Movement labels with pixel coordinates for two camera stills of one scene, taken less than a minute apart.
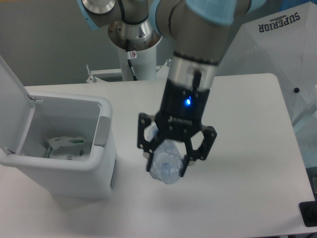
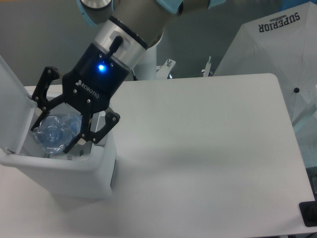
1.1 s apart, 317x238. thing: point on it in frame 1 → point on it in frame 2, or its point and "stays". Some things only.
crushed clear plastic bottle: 167,162 → 54,134
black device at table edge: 308,212 stays
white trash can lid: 16,109 stays
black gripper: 180,116 → 94,80
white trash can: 69,148 stays
